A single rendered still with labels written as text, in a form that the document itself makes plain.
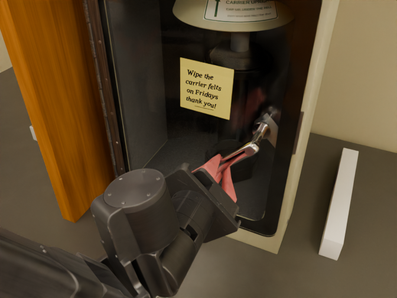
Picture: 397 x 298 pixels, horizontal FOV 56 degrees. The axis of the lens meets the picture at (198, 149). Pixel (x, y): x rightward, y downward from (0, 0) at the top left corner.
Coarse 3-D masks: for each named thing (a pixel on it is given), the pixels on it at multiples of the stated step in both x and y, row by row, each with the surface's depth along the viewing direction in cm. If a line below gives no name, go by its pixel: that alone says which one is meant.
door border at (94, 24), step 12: (84, 0) 50; (96, 0) 50; (96, 12) 51; (96, 24) 52; (96, 36) 53; (96, 48) 54; (96, 60) 55; (96, 72) 57; (108, 72) 56; (108, 84) 57; (108, 96) 59; (108, 108) 60; (108, 120) 62; (120, 144) 64; (120, 156) 66; (120, 168) 68
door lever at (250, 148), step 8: (256, 128) 50; (264, 128) 49; (256, 136) 48; (264, 136) 50; (248, 144) 46; (256, 144) 47; (232, 152) 48; (240, 152) 47; (248, 152) 46; (256, 152) 46; (224, 160) 49; (232, 160) 49; (240, 160) 48; (224, 168) 50
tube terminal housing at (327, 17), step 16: (336, 0) 44; (320, 16) 40; (320, 32) 41; (320, 48) 42; (320, 64) 47; (320, 80) 54; (304, 96) 46; (304, 112) 47; (304, 128) 50; (304, 144) 57; (288, 176) 54; (288, 192) 56; (288, 208) 61; (240, 240) 67; (256, 240) 65; (272, 240) 64
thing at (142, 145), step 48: (144, 0) 47; (192, 0) 44; (240, 0) 41; (288, 0) 39; (144, 48) 51; (192, 48) 48; (240, 48) 45; (288, 48) 42; (144, 96) 56; (240, 96) 49; (288, 96) 46; (144, 144) 62; (192, 144) 57; (240, 144) 53; (288, 144) 50; (240, 192) 59
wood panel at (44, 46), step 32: (0, 0) 46; (32, 0) 49; (64, 0) 54; (32, 32) 50; (64, 32) 56; (32, 64) 52; (64, 64) 58; (32, 96) 54; (64, 96) 59; (96, 96) 67; (64, 128) 61; (96, 128) 70; (64, 160) 63; (96, 160) 72; (64, 192) 66; (96, 192) 75
